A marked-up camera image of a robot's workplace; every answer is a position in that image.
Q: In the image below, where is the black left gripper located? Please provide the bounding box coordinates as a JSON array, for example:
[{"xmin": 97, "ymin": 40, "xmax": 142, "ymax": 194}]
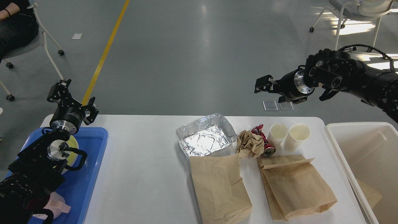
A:
[{"xmin": 47, "ymin": 79, "xmax": 99, "ymax": 130}]

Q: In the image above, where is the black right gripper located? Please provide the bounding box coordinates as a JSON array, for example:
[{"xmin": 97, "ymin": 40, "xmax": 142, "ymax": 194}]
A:
[{"xmin": 254, "ymin": 69, "xmax": 315, "ymax": 104}]

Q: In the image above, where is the yellow plastic plate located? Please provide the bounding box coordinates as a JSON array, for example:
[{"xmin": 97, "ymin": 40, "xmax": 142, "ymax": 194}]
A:
[{"xmin": 66, "ymin": 136, "xmax": 79, "ymax": 167}]

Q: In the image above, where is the white paper cup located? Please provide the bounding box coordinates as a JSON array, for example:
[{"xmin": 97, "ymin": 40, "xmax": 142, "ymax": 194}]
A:
[
  {"xmin": 283, "ymin": 123, "xmax": 311, "ymax": 152},
  {"xmin": 267, "ymin": 123, "xmax": 288, "ymax": 146}
]

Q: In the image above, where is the brown paper bag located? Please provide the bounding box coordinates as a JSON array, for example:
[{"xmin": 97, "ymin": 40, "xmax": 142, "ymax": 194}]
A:
[
  {"xmin": 257, "ymin": 155, "xmax": 337, "ymax": 221},
  {"xmin": 190, "ymin": 154, "xmax": 252, "ymax": 224}
]

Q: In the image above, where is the pink mug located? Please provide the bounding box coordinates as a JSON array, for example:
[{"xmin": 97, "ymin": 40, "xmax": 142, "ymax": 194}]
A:
[{"xmin": 43, "ymin": 192, "xmax": 71, "ymax": 219}]

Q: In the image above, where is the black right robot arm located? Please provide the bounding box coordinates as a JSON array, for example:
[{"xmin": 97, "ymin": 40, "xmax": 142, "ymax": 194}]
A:
[{"xmin": 253, "ymin": 44, "xmax": 398, "ymax": 122}]

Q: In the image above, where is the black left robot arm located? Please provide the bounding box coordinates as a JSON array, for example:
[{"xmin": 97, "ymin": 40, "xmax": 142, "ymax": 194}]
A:
[{"xmin": 0, "ymin": 79, "xmax": 99, "ymax": 224}]

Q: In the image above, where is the crumpled brown paper ball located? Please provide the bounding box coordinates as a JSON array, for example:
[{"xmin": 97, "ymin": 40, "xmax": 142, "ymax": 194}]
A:
[{"xmin": 236, "ymin": 130, "xmax": 265, "ymax": 158}]

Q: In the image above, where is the crushed red can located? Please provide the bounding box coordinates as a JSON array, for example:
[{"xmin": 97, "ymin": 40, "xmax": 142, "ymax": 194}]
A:
[{"xmin": 250, "ymin": 124, "xmax": 276, "ymax": 156}]

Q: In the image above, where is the chair caster leg left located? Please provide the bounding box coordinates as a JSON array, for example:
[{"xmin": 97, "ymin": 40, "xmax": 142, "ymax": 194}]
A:
[{"xmin": 2, "ymin": 0, "xmax": 65, "ymax": 83}]

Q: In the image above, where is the aluminium foil tray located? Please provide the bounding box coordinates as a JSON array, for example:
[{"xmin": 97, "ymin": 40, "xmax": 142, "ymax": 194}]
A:
[{"xmin": 176, "ymin": 113, "xmax": 237, "ymax": 160}]

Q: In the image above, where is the blue plastic tray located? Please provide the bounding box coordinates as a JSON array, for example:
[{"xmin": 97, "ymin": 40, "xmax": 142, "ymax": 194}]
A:
[{"xmin": 5, "ymin": 127, "xmax": 109, "ymax": 224}]

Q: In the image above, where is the seated person in black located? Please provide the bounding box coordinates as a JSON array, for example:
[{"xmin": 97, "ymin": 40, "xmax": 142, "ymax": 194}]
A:
[{"xmin": 0, "ymin": 0, "xmax": 39, "ymax": 59}]

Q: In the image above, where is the white plastic bin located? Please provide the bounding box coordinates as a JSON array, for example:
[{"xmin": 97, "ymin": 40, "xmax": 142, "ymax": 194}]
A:
[{"xmin": 325, "ymin": 122, "xmax": 398, "ymax": 224}]

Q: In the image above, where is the white office chair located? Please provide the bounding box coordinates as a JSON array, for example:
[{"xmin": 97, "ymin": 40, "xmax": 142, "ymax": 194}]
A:
[{"xmin": 309, "ymin": 0, "xmax": 394, "ymax": 50}]

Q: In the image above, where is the brown paper in bin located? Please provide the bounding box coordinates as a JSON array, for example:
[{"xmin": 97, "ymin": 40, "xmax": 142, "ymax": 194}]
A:
[{"xmin": 356, "ymin": 179, "xmax": 383, "ymax": 209}]

